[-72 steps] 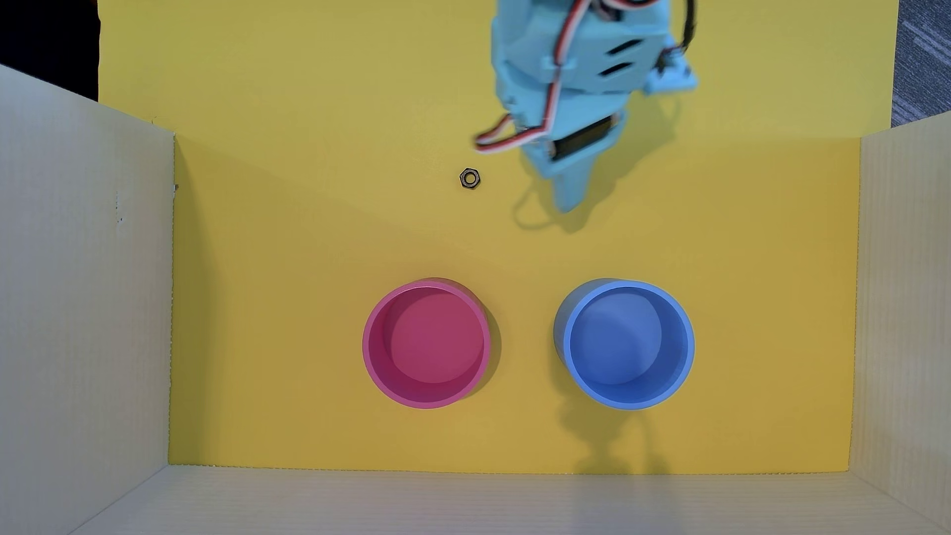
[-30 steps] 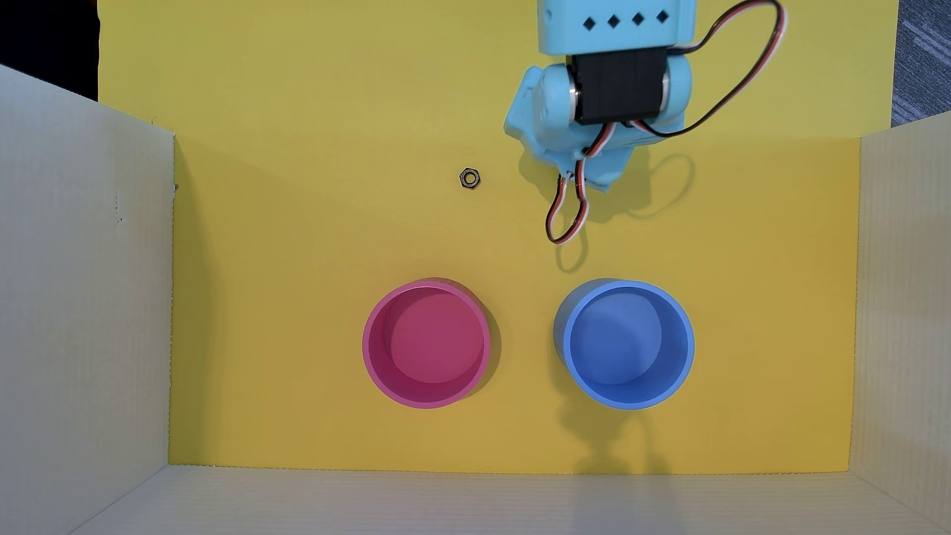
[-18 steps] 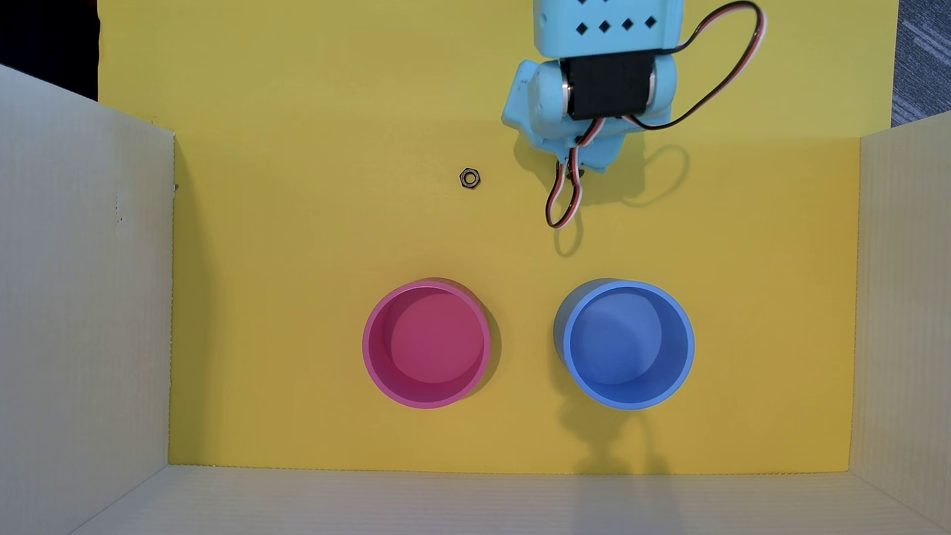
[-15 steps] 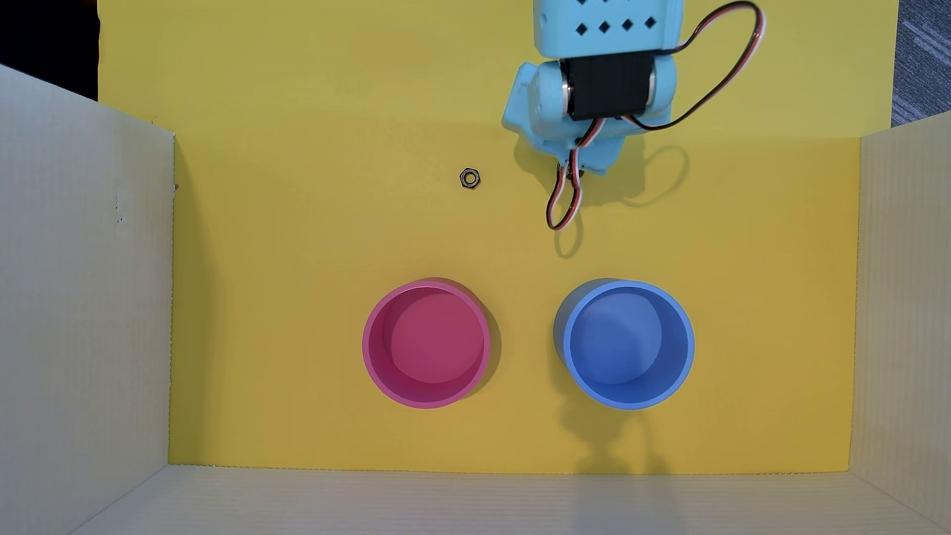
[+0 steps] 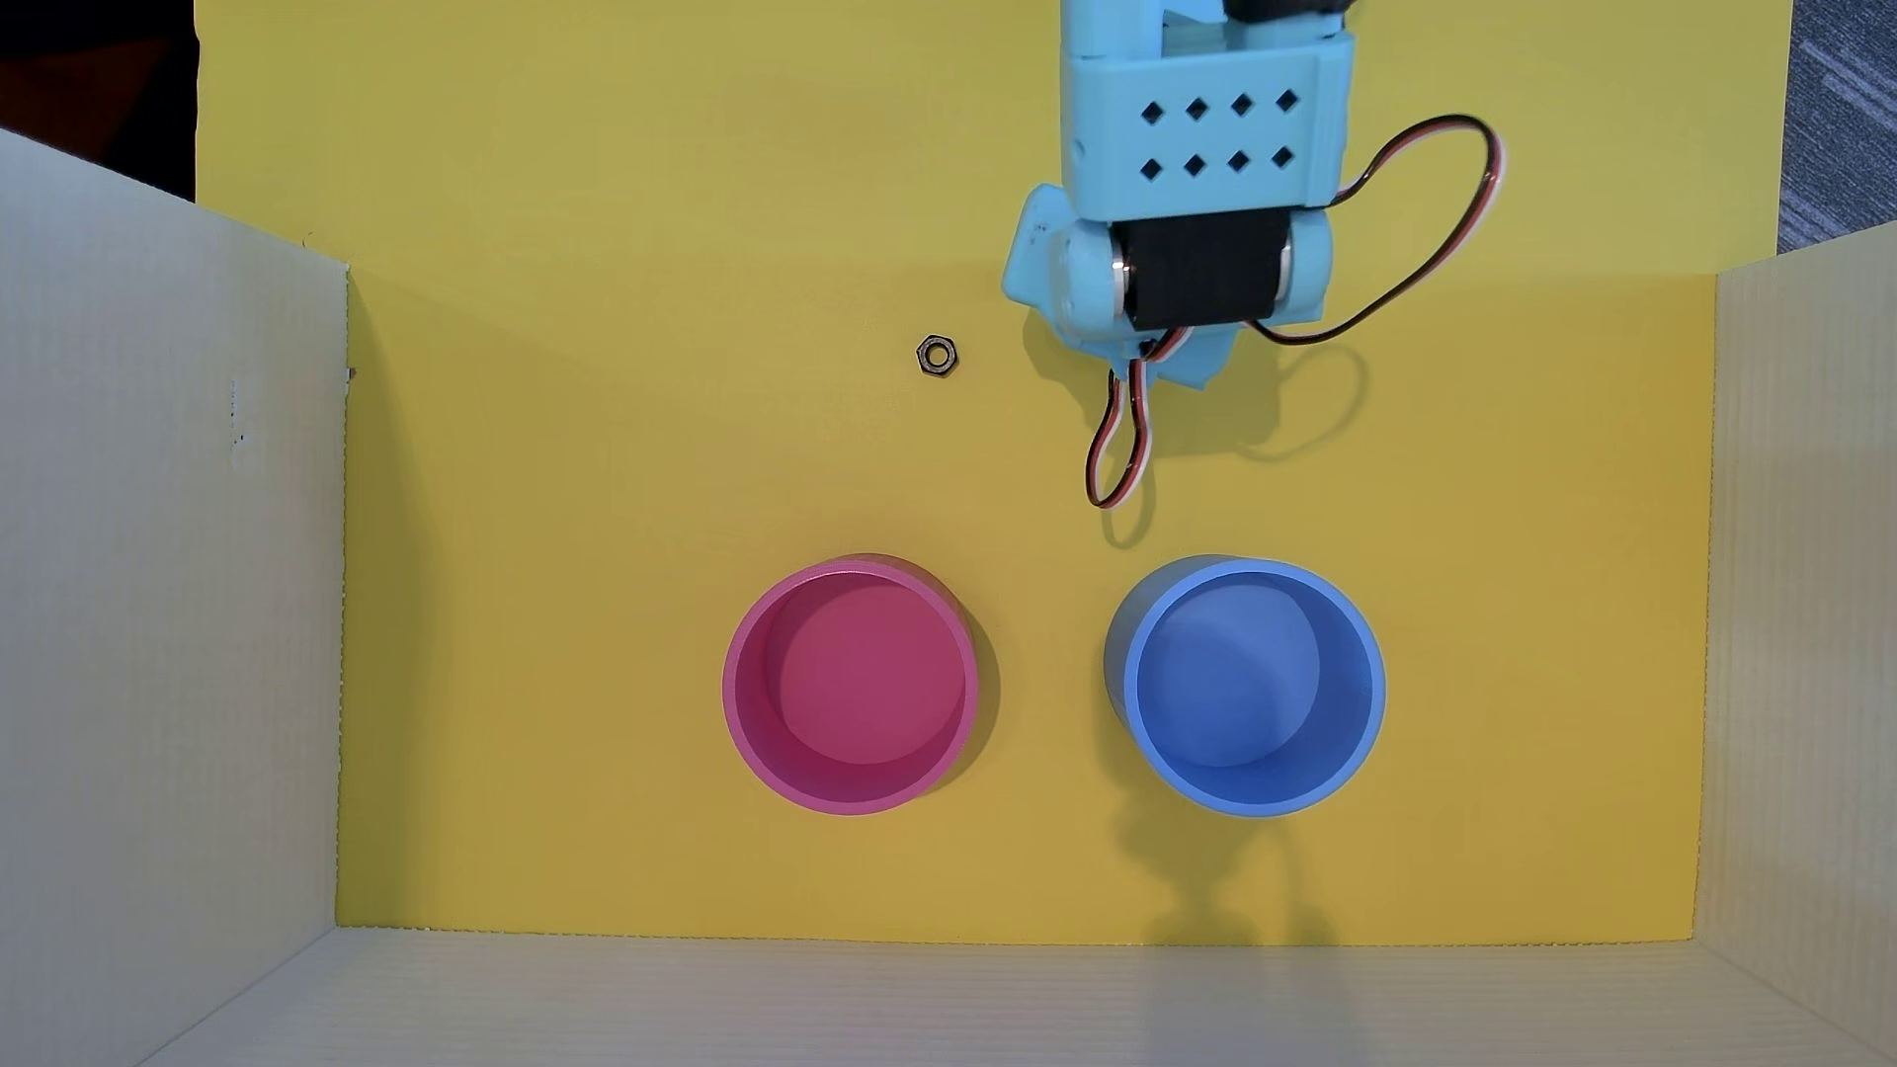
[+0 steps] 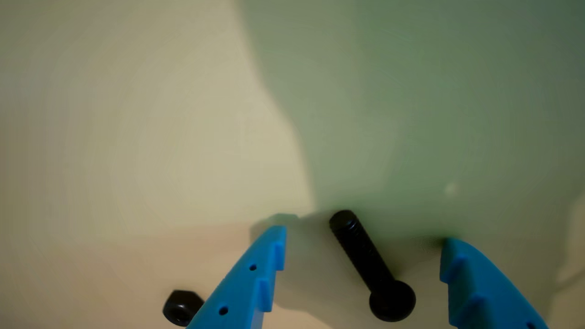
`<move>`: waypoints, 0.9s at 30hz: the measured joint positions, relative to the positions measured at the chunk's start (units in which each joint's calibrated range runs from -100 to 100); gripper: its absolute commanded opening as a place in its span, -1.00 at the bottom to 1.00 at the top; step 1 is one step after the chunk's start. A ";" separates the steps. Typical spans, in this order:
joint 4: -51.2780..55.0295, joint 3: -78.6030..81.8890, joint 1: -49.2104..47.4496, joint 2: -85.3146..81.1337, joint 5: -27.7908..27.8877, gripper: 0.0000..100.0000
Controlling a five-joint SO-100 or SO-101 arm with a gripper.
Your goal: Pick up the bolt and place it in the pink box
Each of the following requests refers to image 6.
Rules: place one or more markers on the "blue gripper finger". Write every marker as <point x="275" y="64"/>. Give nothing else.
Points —
<point x="241" y="290"/>
<point x="489" y="288"/>

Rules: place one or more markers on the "black threaded bolt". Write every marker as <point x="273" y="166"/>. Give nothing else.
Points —
<point x="370" y="267"/>

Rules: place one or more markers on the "black hex nut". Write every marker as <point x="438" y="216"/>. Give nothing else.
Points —
<point x="182" y="309"/>

